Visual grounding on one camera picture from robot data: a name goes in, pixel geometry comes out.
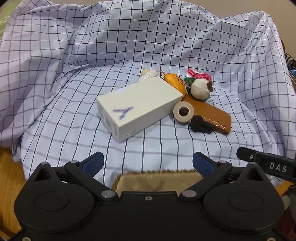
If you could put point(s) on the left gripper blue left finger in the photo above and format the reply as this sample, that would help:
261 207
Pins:
83 173

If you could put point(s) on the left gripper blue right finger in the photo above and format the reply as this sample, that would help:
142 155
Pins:
213 173

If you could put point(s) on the white round plush doll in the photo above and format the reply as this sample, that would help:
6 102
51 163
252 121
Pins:
199 88

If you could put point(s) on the orange pouch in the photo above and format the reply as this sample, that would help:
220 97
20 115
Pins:
175 81

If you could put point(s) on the white packaged cotton pad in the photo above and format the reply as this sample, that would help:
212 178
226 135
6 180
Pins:
146 73

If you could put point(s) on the pink white knitted cloth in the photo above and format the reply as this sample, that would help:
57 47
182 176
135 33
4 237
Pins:
199 75

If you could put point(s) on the woven basket with liner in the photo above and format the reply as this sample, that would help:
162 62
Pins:
156 181

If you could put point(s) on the brown leather wallet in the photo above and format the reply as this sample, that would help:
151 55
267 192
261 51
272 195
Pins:
219 119

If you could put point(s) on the beige tape roll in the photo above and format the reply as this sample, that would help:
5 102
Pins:
183 112

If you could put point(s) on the white vivo phone box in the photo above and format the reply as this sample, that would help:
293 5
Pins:
133 108

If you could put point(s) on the cluttered shelf tray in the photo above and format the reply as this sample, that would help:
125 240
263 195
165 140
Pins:
291 65

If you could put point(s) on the lavender checked cloth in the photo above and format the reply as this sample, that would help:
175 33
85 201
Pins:
57 58

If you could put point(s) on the green cushion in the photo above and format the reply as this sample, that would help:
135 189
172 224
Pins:
6 10

